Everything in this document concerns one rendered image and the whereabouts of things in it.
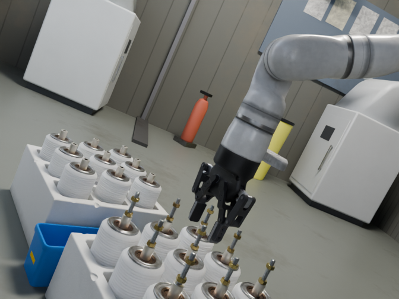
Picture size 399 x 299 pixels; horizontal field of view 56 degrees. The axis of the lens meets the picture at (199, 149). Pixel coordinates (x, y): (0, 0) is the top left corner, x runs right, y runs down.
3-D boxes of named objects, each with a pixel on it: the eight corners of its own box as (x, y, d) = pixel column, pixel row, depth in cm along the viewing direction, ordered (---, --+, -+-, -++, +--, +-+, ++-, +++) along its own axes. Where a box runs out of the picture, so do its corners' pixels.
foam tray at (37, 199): (108, 203, 157) (124, 165, 154) (148, 261, 128) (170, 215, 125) (9, 189, 132) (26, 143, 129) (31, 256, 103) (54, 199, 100)
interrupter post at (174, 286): (167, 302, 67) (175, 286, 67) (164, 292, 69) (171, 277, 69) (179, 303, 68) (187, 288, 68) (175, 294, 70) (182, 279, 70)
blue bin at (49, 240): (118, 263, 119) (133, 231, 117) (132, 286, 110) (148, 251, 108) (19, 261, 99) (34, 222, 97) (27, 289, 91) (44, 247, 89)
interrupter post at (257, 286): (256, 291, 85) (262, 279, 85) (262, 298, 83) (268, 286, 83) (248, 290, 84) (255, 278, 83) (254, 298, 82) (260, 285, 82)
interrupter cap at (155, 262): (128, 265, 73) (130, 261, 73) (125, 244, 80) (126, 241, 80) (164, 273, 75) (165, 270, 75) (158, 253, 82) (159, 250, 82)
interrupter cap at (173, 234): (149, 233, 90) (150, 231, 89) (149, 220, 97) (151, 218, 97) (178, 244, 91) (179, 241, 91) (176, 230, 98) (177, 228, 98)
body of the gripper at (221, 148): (212, 134, 65) (190, 182, 66) (241, 153, 58) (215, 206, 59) (243, 145, 69) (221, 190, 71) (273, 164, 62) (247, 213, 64)
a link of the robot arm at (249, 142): (286, 173, 64) (303, 141, 63) (240, 158, 58) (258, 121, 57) (254, 153, 72) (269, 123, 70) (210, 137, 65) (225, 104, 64)
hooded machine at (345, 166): (337, 206, 412) (399, 92, 389) (366, 229, 356) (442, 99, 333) (282, 183, 397) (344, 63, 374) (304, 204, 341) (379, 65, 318)
